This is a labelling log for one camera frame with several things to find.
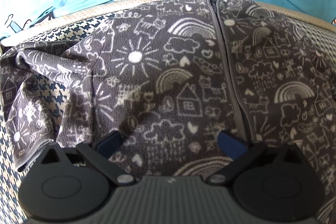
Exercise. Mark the houndstooth sofa seat cushion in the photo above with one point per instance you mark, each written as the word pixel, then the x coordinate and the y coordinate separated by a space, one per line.
pixel 78 27

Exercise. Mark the grey doodle print fleece jacket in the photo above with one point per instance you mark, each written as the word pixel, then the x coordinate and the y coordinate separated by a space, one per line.
pixel 183 69

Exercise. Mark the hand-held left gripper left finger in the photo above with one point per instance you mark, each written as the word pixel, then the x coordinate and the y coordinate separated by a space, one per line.
pixel 108 144

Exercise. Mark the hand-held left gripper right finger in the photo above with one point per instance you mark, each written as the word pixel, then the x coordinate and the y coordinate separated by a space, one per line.
pixel 231 144

